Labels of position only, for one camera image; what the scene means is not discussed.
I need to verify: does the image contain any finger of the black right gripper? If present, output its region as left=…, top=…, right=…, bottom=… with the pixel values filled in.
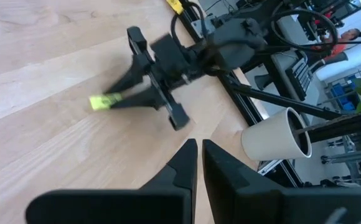
left=110, top=86, right=167, bottom=111
left=105, top=53, right=152, bottom=95

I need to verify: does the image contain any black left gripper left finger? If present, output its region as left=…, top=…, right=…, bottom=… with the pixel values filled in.
left=24, top=138, right=199, bottom=224

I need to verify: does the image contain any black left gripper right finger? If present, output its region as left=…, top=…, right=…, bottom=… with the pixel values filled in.
left=201, top=139, right=361, bottom=224

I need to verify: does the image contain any yellow-green eraser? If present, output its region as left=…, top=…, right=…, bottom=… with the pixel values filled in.
left=88, top=92, right=124, bottom=111

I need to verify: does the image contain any yellow label tag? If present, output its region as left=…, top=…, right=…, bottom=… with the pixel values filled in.
left=166, top=0, right=185, bottom=15

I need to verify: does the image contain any white plant pot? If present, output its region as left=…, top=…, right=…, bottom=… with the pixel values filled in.
left=241, top=107, right=312, bottom=162

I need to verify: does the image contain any blue storage bin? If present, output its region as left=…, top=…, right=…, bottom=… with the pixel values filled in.
left=329, top=82, right=359, bottom=112

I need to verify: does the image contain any seated person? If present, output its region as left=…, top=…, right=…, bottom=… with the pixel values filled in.
left=320, top=27, right=361, bottom=63

